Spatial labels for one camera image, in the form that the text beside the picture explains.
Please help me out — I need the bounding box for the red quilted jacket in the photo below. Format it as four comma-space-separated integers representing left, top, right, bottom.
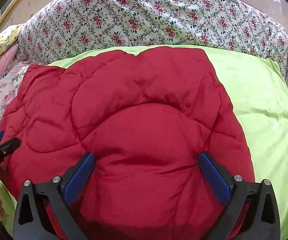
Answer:
0, 47, 254, 239

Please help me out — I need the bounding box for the large floral print pillow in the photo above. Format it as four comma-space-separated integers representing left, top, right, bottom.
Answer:
0, 60, 30, 121

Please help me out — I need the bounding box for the lime green bed sheet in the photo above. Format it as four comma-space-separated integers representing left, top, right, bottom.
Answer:
0, 44, 288, 240

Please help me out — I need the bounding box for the small rose print quilt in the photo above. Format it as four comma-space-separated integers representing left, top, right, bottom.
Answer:
16, 0, 288, 84

